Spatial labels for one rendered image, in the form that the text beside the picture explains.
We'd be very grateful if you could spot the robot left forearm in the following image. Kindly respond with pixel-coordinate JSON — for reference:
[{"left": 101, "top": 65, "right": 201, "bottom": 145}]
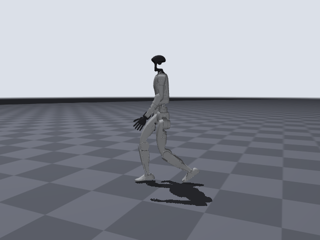
[{"left": 145, "top": 94, "right": 162, "bottom": 118}]

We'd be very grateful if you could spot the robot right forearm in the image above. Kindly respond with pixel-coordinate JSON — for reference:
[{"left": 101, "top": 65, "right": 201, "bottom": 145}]
[{"left": 153, "top": 104, "right": 162, "bottom": 115}]

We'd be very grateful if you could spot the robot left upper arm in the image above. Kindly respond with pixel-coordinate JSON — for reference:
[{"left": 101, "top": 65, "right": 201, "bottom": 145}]
[{"left": 157, "top": 74, "right": 166, "bottom": 102}]

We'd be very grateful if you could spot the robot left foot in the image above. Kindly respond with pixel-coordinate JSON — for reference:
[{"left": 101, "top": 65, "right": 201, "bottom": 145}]
[{"left": 182, "top": 167, "right": 200, "bottom": 183}]

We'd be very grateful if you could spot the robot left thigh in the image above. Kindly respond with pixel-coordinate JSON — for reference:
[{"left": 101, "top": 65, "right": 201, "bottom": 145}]
[{"left": 156, "top": 117, "right": 172, "bottom": 159}]

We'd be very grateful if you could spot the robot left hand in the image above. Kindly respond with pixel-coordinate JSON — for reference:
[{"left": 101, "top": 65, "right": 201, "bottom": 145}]
[{"left": 133, "top": 112, "right": 151, "bottom": 131}]

